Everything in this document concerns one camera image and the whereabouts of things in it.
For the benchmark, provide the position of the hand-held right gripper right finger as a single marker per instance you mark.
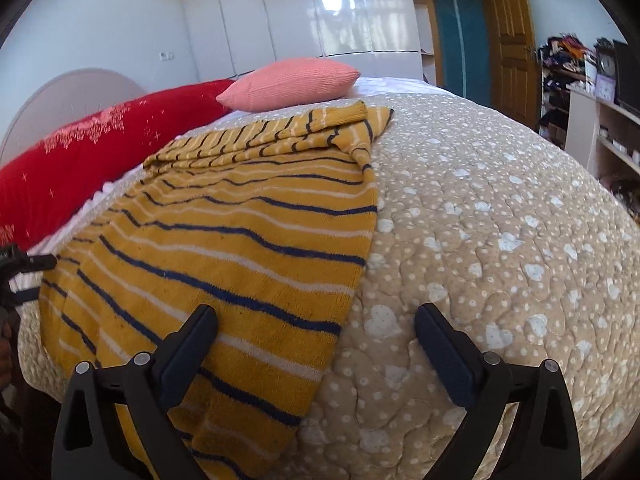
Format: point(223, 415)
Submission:
point(447, 355)

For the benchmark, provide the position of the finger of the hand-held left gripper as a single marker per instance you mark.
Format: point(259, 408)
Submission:
point(27, 296)
point(35, 262)

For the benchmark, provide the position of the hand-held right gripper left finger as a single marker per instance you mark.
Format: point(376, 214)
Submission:
point(185, 355)

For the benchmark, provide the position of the yellow striped sweater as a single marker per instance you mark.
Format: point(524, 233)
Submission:
point(225, 240)

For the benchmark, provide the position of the shelf with piled clothes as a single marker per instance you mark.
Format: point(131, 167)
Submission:
point(562, 75)

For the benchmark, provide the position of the person's left hand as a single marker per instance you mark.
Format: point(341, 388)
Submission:
point(5, 355)

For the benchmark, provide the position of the beige heart-print quilt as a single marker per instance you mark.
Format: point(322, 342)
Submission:
point(475, 235)

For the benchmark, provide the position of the red embroidered pillow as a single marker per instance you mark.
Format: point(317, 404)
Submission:
point(100, 150)

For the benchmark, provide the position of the grey rounded headboard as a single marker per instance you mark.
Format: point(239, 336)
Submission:
point(75, 95)

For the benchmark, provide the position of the white desk shelf unit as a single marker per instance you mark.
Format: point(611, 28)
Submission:
point(585, 125)

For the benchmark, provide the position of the pink knitted pillow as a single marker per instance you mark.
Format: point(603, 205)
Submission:
point(290, 85)

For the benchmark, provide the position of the small purple clock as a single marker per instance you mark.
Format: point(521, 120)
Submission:
point(605, 89)

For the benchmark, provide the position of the wooden door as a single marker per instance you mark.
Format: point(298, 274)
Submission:
point(515, 50)

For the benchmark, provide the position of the teal glass door panel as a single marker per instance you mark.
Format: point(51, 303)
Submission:
point(457, 35)

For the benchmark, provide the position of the black clock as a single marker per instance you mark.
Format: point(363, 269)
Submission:
point(606, 62)

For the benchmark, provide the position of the black monitor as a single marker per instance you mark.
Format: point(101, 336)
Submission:
point(627, 75)

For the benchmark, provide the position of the white glossy wardrobe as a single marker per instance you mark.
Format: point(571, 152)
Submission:
point(300, 10)

